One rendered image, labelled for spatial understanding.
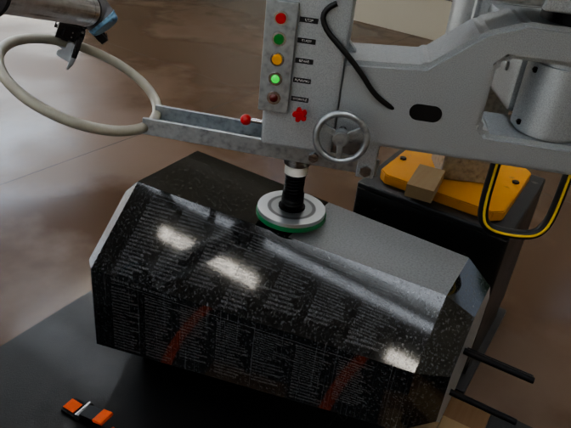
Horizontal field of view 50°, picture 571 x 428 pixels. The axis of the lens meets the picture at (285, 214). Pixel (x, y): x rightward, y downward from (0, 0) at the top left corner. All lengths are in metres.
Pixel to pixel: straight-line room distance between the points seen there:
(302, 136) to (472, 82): 0.46
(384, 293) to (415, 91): 0.56
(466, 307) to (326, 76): 0.74
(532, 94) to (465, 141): 0.20
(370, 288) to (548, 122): 0.64
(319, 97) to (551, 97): 0.58
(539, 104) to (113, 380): 1.77
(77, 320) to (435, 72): 1.83
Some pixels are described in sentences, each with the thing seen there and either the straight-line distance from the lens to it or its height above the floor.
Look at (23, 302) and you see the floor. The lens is 2.92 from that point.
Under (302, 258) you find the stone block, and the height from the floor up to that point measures 0.77.
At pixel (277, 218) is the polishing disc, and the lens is 1.81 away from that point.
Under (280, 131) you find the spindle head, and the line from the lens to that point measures 1.66.
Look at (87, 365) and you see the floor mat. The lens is 2.55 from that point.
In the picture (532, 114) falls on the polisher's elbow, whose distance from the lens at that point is 1.70.
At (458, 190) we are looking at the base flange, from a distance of 2.37.
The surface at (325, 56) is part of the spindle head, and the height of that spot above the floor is 1.37.
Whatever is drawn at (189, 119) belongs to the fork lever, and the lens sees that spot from 1.89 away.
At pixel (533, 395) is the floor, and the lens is 2.78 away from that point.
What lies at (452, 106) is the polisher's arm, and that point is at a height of 1.29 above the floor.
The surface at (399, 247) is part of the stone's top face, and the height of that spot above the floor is 0.81.
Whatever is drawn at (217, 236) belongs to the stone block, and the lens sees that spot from 1.91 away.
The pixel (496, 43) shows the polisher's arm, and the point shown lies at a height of 1.46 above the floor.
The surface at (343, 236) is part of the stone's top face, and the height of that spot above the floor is 0.81.
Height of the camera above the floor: 1.80
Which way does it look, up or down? 31 degrees down
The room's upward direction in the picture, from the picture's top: 7 degrees clockwise
